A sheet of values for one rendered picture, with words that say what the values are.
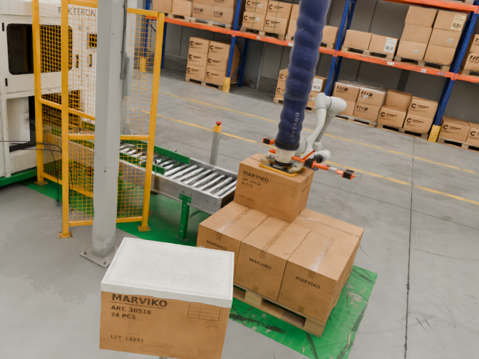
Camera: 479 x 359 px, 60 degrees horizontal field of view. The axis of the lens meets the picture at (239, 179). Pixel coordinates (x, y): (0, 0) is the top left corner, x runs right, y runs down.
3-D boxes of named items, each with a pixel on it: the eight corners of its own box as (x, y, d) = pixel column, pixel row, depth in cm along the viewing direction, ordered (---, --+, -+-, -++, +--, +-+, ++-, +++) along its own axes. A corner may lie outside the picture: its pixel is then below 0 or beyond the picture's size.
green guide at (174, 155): (81, 127, 520) (81, 120, 517) (88, 125, 529) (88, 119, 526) (188, 164, 462) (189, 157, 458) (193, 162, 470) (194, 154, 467)
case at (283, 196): (233, 201, 397) (239, 162, 382) (251, 189, 431) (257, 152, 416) (291, 223, 375) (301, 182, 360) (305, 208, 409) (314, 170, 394)
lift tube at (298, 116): (270, 145, 372) (293, 23, 333) (279, 141, 391) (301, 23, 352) (293, 152, 364) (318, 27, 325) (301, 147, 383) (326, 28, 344)
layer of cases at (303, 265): (193, 263, 363) (199, 224, 347) (244, 221, 447) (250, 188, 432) (324, 323, 319) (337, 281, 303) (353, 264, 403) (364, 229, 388)
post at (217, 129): (202, 205, 500) (214, 125, 461) (206, 203, 506) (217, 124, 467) (207, 206, 497) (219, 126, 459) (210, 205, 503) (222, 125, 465)
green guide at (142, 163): (45, 135, 475) (45, 127, 472) (53, 133, 484) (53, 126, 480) (158, 178, 416) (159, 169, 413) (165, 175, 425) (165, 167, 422)
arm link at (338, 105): (299, 146, 469) (316, 147, 475) (301, 157, 459) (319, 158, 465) (327, 92, 413) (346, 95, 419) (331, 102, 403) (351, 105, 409)
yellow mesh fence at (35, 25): (33, 182, 485) (26, -14, 404) (40, 179, 493) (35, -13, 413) (110, 216, 442) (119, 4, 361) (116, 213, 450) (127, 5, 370)
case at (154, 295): (224, 309, 245) (234, 251, 229) (220, 364, 207) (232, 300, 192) (120, 295, 241) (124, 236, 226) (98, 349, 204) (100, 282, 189)
